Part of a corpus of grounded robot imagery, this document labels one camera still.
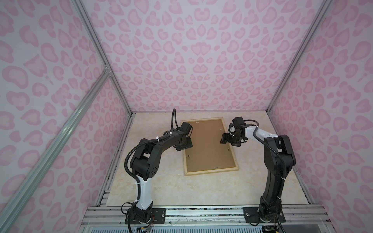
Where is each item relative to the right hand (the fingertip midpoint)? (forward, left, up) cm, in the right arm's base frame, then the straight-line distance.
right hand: (226, 141), depth 98 cm
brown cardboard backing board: (-8, +13, -3) cm, 16 cm away
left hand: (-2, +25, 0) cm, 25 cm away
